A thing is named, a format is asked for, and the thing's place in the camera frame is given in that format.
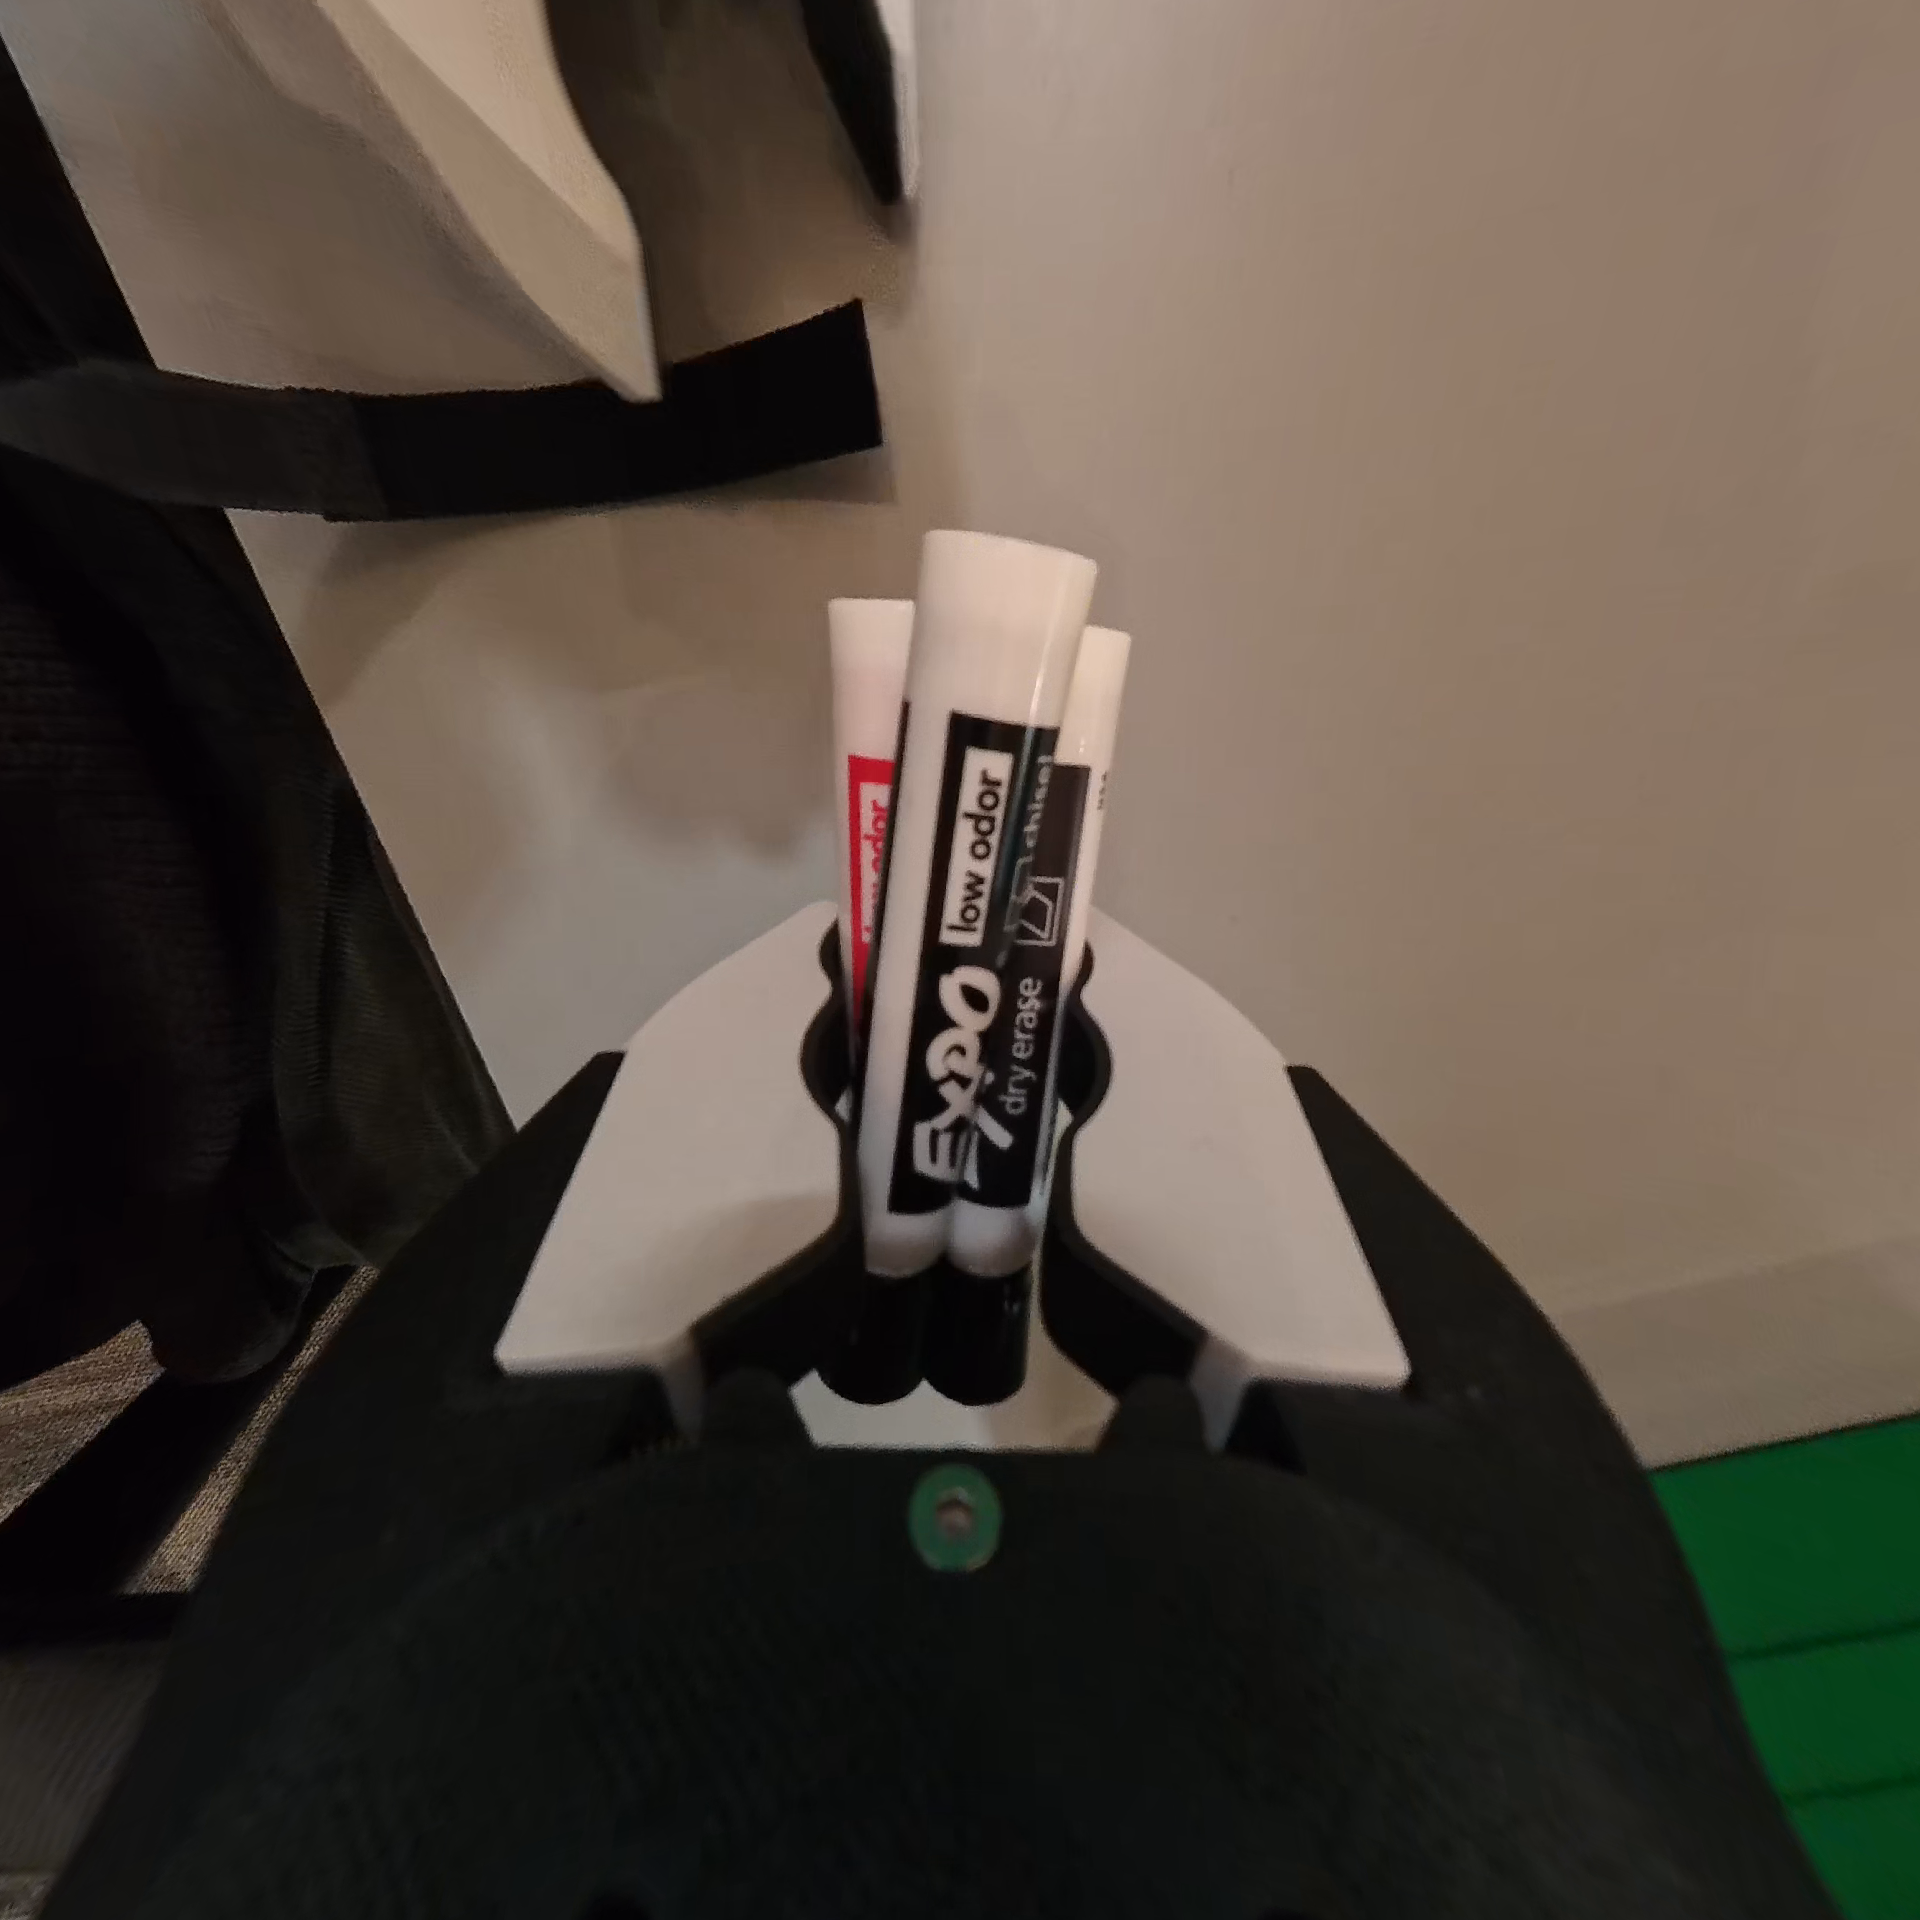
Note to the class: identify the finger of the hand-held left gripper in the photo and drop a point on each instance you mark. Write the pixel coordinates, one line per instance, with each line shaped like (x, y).
(481, 150)
(885, 90)

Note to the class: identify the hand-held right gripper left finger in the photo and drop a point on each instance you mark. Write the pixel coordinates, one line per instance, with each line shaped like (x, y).
(675, 1171)

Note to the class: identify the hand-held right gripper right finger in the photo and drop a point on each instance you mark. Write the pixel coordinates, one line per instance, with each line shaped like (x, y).
(1231, 1185)

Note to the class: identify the red dry-erase marker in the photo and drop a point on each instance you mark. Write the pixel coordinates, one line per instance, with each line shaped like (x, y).
(866, 720)

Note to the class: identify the black dry-erase marker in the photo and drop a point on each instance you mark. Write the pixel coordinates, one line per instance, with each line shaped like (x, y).
(974, 675)
(1102, 704)

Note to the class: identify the green plastic bin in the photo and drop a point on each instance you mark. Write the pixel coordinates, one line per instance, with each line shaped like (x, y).
(1801, 1650)

